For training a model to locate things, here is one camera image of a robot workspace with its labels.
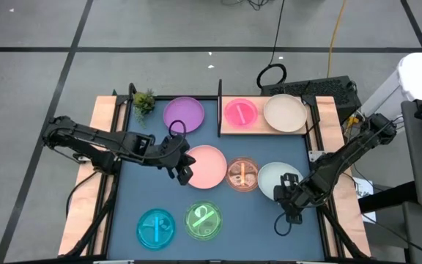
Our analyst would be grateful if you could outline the black computer case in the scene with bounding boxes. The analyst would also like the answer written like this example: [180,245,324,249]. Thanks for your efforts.
[260,75,362,125]

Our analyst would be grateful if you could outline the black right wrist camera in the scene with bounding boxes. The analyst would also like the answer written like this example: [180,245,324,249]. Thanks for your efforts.
[279,172,300,189]

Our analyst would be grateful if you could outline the yellow cable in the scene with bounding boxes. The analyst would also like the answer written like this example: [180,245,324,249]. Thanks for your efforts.
[327,0,348,78]

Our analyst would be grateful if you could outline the small green potted plant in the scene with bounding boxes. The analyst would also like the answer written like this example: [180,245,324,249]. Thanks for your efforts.
[132,89,157,129]

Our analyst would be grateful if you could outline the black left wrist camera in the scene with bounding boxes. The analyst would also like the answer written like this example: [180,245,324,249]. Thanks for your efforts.
[133,133,156,154]

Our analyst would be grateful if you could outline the orange transparent plastic plate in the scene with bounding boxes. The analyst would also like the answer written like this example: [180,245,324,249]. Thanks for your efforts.
[225,157,260,193]

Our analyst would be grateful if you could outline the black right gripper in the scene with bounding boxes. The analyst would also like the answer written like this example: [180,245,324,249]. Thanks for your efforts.
[273,179,322,225]

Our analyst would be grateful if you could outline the black metal table frame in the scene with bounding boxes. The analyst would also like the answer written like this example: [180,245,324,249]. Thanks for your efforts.
[59,82,372,264]

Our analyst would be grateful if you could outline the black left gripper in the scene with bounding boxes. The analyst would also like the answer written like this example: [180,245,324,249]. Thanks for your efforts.
[148,134,198,186]

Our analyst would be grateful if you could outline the black hanging cable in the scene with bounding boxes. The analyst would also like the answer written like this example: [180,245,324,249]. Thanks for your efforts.
[256,0,288,89]

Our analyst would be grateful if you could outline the salmon pink opaque plate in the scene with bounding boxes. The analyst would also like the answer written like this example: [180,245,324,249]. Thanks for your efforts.
[187,144,229,190]

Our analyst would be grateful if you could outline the beige opaque plate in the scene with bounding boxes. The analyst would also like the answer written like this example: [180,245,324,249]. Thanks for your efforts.
[262,93,308,133]

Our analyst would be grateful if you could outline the pale grey-green opaque plate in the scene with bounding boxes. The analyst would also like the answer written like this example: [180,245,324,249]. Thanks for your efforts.
[257,161,305,202]

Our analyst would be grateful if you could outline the blue transparent plastic plate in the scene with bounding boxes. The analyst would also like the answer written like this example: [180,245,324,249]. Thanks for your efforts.
[136,208,177,252]

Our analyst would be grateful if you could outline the green transparent plastic plate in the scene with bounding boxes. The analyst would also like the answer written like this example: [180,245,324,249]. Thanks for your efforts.
[183,199,223,242]

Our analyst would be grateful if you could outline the pink transparent plastic plate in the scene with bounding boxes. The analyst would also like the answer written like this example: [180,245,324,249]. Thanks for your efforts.
[223,98,259,128]

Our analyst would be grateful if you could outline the white paper sheet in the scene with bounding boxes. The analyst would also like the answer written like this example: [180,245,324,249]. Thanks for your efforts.
[350,176,377,224]

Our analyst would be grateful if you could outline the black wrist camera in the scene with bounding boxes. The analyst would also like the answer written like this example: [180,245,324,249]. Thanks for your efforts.
[279,172,300,189]
[133,133,156,154]

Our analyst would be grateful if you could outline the white bin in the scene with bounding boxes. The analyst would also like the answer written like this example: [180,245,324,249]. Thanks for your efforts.
[359,51,422,142]

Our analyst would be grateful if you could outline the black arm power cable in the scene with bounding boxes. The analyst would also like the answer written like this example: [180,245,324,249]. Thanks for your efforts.
[64,170,99,221]

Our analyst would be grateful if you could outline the purple opaque plate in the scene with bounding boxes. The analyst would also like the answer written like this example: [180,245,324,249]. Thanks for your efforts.
[163,96,205,134]

